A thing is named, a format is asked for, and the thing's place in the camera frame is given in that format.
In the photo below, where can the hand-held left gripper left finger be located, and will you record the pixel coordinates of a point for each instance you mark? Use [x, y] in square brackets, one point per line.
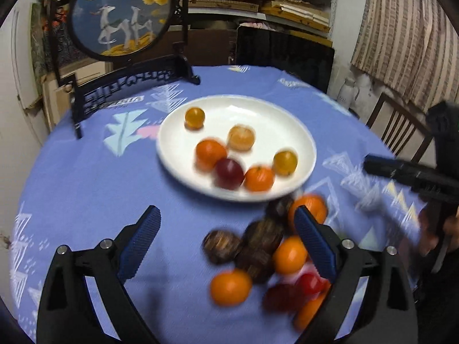
[140, 243]

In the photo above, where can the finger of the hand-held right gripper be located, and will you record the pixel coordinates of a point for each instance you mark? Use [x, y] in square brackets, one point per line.
[398, 170]

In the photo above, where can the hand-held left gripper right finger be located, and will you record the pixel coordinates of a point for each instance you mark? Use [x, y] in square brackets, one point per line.
[315, 243]

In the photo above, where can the white plate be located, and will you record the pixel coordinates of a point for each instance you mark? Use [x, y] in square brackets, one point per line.
[261, 122]

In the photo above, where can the person's right hand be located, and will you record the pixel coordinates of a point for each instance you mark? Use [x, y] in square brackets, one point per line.
[426, 236]

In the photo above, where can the wooden chair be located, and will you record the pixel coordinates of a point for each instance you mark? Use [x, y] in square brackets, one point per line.
[407, 114]

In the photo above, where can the dark brown passion fruit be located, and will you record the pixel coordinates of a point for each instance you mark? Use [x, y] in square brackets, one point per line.
[280, 209]
[222, 246]
[263, 234]
[255, 264]

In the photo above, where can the dark red plum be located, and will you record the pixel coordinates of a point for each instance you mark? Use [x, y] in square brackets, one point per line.
[281, 298]

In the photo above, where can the blue printed tablecloth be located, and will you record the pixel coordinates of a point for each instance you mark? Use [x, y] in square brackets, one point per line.
[107, 186]

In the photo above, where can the yellow plum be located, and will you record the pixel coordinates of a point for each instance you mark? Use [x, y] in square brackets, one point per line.
[285, 163]
[194, 117]

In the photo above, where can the white jug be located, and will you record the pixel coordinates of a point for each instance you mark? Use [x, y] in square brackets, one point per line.
[347, 93]

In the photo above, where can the striped curtain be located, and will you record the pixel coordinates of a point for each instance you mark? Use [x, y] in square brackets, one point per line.
[405, 32]

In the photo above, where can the pale orange tangerine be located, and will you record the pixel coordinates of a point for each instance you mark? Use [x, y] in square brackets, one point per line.
[241, 137]

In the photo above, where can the cardboard box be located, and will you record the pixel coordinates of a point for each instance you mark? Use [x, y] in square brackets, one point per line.
[61, 93]

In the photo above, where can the pink cloth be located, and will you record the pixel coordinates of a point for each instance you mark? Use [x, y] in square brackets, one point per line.
[256, 25]

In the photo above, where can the round embroidered table screen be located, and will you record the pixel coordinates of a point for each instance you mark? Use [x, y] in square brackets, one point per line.
[118, 14]

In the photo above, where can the wall painting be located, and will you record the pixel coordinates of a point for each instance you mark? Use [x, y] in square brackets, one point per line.
[43, 43]

